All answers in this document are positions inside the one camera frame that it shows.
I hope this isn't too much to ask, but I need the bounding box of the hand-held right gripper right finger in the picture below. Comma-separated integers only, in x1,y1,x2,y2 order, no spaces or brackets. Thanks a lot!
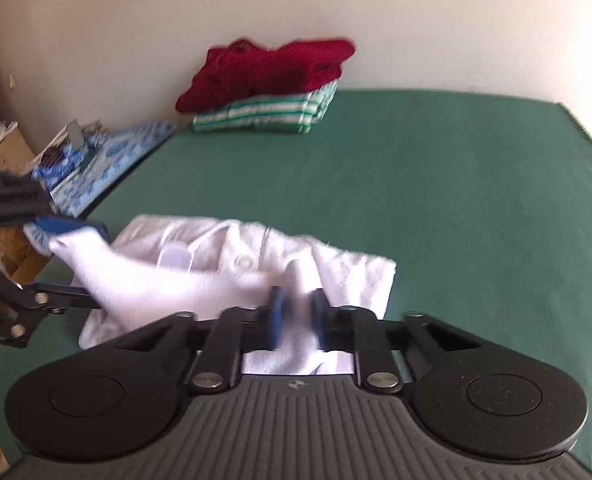
308,286,483,396

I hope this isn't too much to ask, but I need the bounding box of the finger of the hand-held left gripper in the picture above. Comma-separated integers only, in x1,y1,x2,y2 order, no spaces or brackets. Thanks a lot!
0,259,104,350
0,169,110,242

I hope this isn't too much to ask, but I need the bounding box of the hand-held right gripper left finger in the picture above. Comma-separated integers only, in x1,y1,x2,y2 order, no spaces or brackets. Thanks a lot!
100,285,287,396

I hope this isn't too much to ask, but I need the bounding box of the dark striped cloth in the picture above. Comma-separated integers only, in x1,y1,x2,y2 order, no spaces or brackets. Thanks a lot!
40,145,69,168

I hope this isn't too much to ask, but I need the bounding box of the plain cardboard box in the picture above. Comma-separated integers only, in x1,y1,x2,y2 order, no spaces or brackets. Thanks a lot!
0,132,36,176

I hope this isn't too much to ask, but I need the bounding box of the blue patterned cloth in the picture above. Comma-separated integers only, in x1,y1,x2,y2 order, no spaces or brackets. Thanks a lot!
33,121,177,218

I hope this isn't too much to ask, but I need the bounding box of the green tablecloth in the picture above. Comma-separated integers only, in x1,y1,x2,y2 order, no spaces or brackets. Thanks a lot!
0,89,592,466

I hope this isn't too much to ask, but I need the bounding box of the green white striped shirt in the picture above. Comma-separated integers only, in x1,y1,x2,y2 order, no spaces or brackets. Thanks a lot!
192,80,339,134

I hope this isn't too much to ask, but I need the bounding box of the maroon knit sweater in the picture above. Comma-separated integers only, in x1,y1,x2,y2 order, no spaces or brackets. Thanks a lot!
175,37,357,113

